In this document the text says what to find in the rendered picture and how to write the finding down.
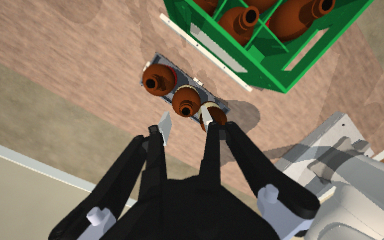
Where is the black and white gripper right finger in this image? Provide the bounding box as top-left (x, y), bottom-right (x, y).
top-left (191, 106), bottom-right (320, 240)

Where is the green box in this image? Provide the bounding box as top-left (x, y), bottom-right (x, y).
top-left (163, 0), bottom-right (354, 87)

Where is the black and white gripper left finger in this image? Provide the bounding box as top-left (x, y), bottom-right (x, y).
top-left (48, 111), bottom-right (172, 240)

